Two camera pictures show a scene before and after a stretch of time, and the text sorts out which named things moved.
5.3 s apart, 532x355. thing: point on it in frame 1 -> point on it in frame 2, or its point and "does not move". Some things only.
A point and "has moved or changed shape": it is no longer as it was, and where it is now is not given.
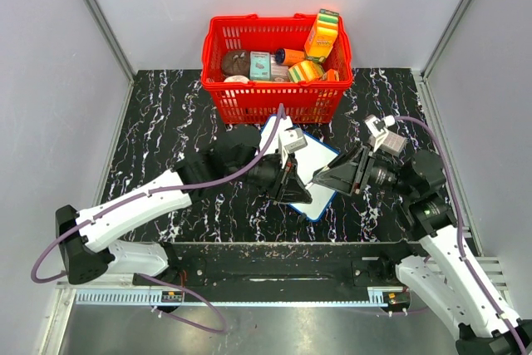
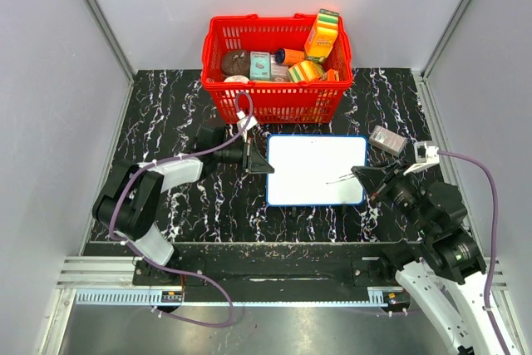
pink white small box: [278, 73] does not move
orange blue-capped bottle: [287, 57] does not move
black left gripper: [293, 189] -> [252, 161]
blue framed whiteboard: [310, 159] has moved or changed shape
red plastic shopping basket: [253, 102] does not move
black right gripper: [345, 175] -> [370, 177]
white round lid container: [237, 79] does not move
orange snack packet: [332, 75] does not move
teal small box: [259, 65] does not move
